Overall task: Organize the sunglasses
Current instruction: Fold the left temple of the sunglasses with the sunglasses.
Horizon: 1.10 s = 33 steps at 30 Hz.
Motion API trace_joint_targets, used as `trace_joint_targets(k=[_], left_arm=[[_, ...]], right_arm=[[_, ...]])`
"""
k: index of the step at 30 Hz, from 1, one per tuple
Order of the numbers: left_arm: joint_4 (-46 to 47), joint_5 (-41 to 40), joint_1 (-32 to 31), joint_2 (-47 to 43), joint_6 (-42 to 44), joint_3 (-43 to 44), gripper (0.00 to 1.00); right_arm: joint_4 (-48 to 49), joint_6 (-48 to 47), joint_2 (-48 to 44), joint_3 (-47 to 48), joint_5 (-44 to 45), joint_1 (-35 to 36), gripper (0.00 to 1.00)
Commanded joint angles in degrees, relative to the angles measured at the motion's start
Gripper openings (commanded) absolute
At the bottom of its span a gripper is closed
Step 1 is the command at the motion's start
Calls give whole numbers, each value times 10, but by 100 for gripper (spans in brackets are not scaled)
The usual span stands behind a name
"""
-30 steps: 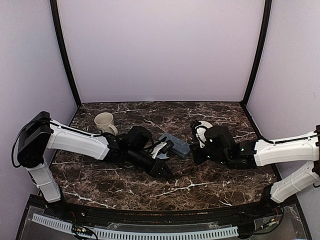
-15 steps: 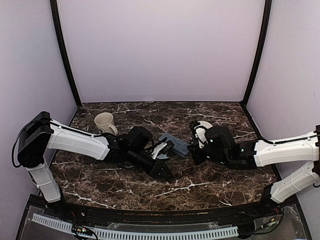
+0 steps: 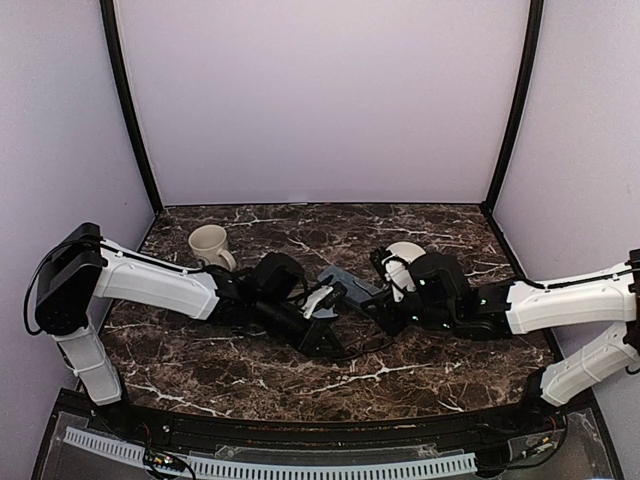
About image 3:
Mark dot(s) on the black frame post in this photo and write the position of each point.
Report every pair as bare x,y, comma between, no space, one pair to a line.
128,109
530,44

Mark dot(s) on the grey glasses case green lining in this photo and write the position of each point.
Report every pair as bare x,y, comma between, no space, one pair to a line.
358,291

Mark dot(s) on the dark sunglasses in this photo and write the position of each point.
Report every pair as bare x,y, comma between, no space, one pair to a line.
376,343

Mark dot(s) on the cream paper cup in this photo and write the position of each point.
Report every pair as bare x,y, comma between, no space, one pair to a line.
209,245

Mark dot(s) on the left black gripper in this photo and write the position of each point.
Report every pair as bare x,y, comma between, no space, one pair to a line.
318,329

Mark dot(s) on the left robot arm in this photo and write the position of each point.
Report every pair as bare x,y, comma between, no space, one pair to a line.
274,293

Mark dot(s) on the right black frame post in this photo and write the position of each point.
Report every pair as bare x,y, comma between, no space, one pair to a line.
530,44

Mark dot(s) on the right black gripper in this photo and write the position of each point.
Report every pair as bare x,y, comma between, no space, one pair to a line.
388,320

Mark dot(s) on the cream bowl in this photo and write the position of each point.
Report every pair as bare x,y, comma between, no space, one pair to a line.
408,251

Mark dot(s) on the left black frame post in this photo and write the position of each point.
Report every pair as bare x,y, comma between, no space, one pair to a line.
128,109

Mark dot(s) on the black front rail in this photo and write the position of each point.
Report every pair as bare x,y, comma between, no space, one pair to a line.
482,429

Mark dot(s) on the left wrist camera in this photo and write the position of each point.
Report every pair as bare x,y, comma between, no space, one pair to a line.
320,303

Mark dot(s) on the white slotted cable duct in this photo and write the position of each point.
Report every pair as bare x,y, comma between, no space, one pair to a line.
261,466

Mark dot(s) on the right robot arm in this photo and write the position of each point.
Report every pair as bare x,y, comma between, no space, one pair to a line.
430,290

